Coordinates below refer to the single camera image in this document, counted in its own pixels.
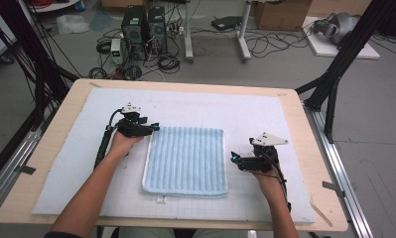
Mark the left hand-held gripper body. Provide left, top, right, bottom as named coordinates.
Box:
left=114, top=102, right=154, bottom=139

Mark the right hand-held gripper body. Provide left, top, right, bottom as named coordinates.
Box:
left=237, top=132, right=290, bottom=174

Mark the light blue striped towel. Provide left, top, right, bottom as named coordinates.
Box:
left=141, top=126, right=229, bottom=203

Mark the person's left hand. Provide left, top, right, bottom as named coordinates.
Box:
left=107, top=131, right=144, bottom=159

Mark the person's right hand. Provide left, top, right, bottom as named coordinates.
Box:
left=251, top=167, right=288, bottom=196

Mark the white foam mat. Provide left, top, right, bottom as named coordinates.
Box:
left=31, top=86, right=317, bottom=224

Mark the white power supply unit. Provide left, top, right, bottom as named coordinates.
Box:
left=109, top=38, right=124, bottom=66

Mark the grey tape piece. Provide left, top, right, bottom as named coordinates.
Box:
left=322, top=180, right=347, bottom=198
left=15, top=164, right=37, bottom=177

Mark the black computer tower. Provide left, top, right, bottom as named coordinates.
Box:
left=120, top=5, right=149, bottom=61
left=147, top=6, right=169, bottom=56

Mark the thin wooden stick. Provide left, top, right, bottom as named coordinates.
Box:
left=309, top=201, right=333, bottom=228

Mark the white desk leg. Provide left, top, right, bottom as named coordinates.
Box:
left=237, top=0, right=253, bottom=63
left=184, top=0, right=195, bottom=63

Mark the white board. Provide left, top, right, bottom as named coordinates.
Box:
left=301, top=16, right=381, bottom=60

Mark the brown cardboard box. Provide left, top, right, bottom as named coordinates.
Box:
left=101, top=0, right=150, bottom=9
left=253, top=0, right=313, bottom=32

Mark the clear plastic bag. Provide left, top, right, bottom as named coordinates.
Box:
left=56, top=13, right=90, bottom=36

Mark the black flat box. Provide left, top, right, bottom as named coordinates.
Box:
left=210, top=15, right=243, bottom=32

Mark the grey headset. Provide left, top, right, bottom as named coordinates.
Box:
left=312, top=12, right=360, bottom=46

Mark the left hand-held gripper cable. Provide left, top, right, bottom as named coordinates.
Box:
left=93, top=108, right=124, bottom=170

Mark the hand-held gripper cable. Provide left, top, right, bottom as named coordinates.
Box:
left=264, top=153, right=293, bottom=212
left=93, top=108, right=124, bottom=170

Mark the black coiled cable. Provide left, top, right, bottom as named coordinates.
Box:
left=157, top=54, right=182, bottom=74
left=95, top=39, right=112, bottom=56

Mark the aluminium rail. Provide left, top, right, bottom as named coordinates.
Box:
left=303, top=103, right=375, bottom=238
left=0, top=108, right=51, bottom=217

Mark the right hand-held gripper cable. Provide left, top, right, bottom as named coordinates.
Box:
left=264, top=153, right=293, bottom=212

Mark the tangle of black cables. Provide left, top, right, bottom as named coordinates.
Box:
left=244, top=28, right=311, bottom=59

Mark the black metal frame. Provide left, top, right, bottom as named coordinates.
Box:
left=0, top=0, right=81, bottom=187
left=294, top=0, right=396, bottom=145

